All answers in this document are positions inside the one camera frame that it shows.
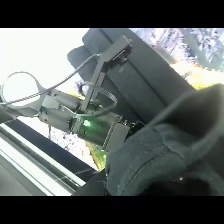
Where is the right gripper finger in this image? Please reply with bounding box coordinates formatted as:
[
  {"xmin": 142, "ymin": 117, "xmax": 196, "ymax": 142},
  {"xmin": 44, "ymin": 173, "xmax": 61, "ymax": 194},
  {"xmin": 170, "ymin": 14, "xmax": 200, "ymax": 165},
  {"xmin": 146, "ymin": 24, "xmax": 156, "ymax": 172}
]
[{"xmin": 73, "ymin": 170, "xmax": 108, "ymax": 197}]

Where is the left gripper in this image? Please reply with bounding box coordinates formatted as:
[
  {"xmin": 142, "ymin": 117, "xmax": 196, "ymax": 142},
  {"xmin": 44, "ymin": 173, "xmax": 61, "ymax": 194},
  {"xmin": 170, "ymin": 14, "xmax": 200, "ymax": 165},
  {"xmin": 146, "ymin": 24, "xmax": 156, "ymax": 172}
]
[{"xmin": 37, "ymin": 89, "xmax": 132, "ymax": 152}]

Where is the black cable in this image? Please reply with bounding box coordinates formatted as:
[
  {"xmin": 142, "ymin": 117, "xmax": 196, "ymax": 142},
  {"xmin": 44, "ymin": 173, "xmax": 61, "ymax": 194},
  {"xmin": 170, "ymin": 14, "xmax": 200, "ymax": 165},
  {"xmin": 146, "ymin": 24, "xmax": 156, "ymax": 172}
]
[{"xmin": 0, "ymin": 53, "xmax": 102, "ymax": 107}]

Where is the silver frame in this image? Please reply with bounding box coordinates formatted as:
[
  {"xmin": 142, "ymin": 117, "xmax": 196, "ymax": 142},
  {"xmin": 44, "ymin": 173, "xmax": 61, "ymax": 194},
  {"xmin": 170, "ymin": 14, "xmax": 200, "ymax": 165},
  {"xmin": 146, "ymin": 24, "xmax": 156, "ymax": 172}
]
[{"xmin": 0, "ymin": 122, "xmax": 88, "ymax": 197}]

